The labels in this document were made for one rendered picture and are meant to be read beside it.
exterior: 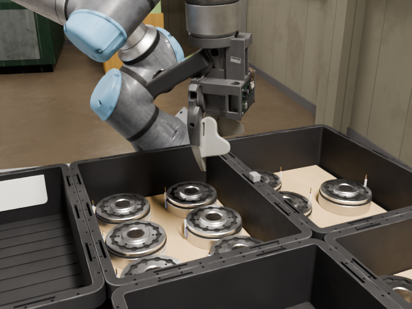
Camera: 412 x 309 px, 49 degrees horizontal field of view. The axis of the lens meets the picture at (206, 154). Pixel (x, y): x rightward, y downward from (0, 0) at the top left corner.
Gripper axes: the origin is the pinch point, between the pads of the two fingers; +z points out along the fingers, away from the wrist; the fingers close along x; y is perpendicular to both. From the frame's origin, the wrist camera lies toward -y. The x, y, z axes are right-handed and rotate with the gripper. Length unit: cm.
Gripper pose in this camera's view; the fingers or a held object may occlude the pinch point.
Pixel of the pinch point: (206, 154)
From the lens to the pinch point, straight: 73.2
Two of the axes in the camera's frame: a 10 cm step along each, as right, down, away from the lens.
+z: 0.4, 8.7, 4.9
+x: 3.8, -4.7, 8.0
